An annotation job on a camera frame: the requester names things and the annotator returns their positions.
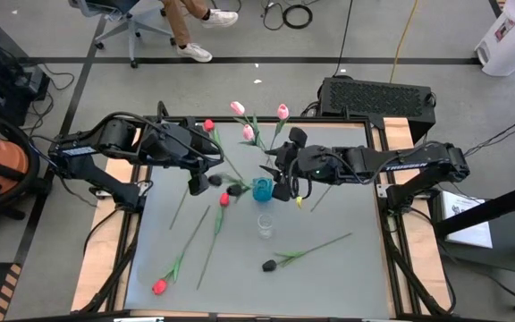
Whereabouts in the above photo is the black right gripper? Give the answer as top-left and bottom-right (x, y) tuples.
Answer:
(259, 126), (348, 202)

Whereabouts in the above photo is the white paper booklet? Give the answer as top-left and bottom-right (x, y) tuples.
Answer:
(440, 191), (494, 250)

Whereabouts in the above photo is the black coiled cable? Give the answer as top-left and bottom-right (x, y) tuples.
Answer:
(261, 0), (315, 31)

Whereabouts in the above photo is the hanging yellow cable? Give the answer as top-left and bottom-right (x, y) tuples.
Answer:
(389, 0), (420, 85)

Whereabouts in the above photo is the person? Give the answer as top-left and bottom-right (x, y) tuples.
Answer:
(157, 0), (240, 64)

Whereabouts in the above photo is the teal glass vase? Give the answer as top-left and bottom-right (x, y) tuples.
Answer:
(251, 176), (274, 203)

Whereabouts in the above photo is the hanging black cable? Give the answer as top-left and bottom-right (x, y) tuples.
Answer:
(333, 0), (355, 78)

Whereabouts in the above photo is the wooden side board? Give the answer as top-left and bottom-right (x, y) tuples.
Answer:
(72, 129), (151, 314)
(373, 116), (453, 314)

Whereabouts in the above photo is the black computer case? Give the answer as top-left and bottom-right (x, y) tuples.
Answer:
(317, 75), (437, 144)

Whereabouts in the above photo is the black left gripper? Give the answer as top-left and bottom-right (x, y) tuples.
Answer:
(143, 116), (225, 197)

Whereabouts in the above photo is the orange shop vacuum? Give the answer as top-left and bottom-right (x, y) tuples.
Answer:
(0, 111), (42, 233)

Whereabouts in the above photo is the white plastic bucket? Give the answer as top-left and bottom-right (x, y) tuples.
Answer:
(474, 0), (515, 77)

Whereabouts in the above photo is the black desk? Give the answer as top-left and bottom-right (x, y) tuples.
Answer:
(434, 178), (515, 314)

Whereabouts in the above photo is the pink artificial tulip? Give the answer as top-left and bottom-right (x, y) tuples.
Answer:
(264, 103), (291, 156)
(238, 123), (271, 171)
(229, 100), (271, 171)

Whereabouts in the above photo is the grey office chair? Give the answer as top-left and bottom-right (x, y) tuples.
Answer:
(67, 0), (176, 69)

